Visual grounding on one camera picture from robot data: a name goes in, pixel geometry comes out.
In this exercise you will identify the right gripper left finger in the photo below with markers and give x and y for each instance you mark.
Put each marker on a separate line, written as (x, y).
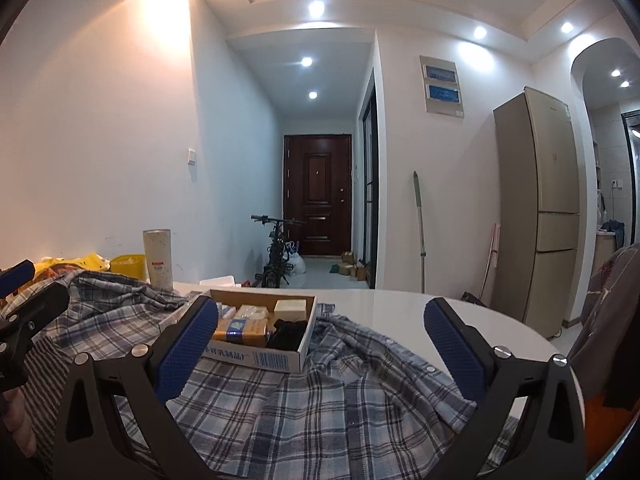
(91, 441)

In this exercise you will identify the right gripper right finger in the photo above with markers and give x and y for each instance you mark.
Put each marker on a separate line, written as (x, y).
(549, 441)

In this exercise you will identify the yellow blue cigarette pack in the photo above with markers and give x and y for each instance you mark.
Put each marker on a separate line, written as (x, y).
(246, 332)

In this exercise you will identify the red silver cigarette carton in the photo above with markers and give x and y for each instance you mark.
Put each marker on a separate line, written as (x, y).
(226, 312)

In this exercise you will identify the beige paper snack bag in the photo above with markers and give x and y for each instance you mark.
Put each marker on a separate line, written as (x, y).
(249, 312)

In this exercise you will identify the black knit glove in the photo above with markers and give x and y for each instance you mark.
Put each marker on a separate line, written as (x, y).
(287, 335)

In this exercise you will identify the beige square box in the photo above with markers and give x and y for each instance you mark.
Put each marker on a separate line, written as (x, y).
(290, 310)

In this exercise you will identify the person's left hand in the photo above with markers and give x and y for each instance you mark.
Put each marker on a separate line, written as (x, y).
(18, 422)

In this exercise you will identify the yellow packaging bag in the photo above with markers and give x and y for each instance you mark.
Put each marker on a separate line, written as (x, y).
(53, 266)

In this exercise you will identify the brown garment on chair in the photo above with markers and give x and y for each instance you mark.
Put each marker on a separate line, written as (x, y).
(605, 355)

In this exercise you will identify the yellow plastic bin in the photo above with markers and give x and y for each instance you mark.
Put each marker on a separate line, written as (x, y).
(132, 266)

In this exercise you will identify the blue plaid shirt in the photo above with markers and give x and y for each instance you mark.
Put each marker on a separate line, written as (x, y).
(363, 408)

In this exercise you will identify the beige refrigerator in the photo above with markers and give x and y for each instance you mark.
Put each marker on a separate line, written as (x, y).
(539, 210)

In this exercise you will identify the white foam box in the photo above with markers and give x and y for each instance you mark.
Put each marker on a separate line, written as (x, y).
(226, 281)

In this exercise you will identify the open cardboard box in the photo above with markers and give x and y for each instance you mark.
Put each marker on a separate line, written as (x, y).
(253, 357)

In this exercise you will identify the black bicycle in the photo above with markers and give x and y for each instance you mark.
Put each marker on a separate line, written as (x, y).
(277, 265)

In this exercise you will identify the cardboard boxes on floor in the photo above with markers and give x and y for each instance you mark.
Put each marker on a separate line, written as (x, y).
(349, 265)

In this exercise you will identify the white plastic bag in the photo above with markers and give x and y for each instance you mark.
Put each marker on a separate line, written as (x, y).
(295, 264)

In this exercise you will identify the dark red entrance door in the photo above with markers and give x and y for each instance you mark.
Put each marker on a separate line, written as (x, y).
(317, 193)

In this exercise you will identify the black framed glass door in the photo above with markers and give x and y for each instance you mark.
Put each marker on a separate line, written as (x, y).
(369, 166)

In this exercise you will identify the pink broom handle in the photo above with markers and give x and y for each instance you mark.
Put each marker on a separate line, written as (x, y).
(491, 262)

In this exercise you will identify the grey mop handle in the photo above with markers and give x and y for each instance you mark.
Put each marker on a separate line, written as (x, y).
(419, 211)

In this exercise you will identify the white wall switch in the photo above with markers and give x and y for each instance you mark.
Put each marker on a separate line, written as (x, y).
(191, 156)

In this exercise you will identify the wall electrical panel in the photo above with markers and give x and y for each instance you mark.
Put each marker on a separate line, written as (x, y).
(441, 85)

